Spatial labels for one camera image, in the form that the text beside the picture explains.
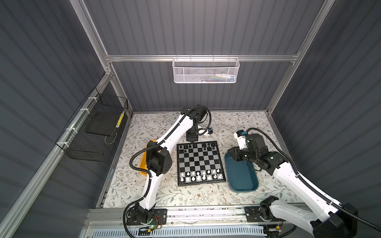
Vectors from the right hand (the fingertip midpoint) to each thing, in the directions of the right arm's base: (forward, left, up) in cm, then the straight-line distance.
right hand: (231, 151), depth 78 cm
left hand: (+14, +23, -2) cm, 27 cm away
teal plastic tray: (-7, -7, -16) cm, 19 cm away
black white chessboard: (+1, +17, -16) cm, 23 cm away
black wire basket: (+7, +70, +14) cm, 72 cm away
